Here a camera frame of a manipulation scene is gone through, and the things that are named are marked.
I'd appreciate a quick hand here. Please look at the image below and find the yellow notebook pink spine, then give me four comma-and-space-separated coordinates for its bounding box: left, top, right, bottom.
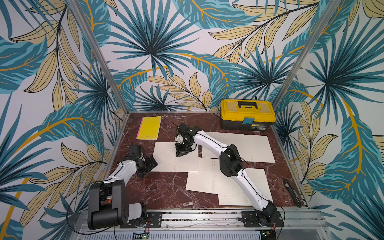
136, 116, 162, 140

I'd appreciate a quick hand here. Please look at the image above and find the green cover notebook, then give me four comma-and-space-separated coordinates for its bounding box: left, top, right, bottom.
152, 142, 199, 173

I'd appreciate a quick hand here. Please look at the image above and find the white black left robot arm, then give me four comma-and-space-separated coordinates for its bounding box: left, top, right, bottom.
87, 157, 158, 230

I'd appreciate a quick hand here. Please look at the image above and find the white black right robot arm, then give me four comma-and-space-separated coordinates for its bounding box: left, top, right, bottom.
175, 124, 284, 227

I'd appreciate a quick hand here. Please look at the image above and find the open lined notebook back right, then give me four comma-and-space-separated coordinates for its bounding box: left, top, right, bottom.
207, 132, 276, 163

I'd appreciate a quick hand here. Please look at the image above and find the open lined notebook front right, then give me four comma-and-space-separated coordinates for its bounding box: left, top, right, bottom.
218, 169, 273, 206

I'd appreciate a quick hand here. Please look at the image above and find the yellow black toolbox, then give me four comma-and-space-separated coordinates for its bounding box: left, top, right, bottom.
221, 99, 276, 131

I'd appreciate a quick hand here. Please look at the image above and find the black utility knife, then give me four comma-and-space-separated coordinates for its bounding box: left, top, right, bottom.
283, 179, 302, 208

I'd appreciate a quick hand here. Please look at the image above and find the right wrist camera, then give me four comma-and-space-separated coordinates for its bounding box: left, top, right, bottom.
177, 124, 190, 138

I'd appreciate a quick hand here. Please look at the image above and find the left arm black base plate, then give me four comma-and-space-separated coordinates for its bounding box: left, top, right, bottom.
120, 212, 163, 229

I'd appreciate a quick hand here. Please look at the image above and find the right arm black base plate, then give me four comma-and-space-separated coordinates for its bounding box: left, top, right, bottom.
241, 211, 285, 228

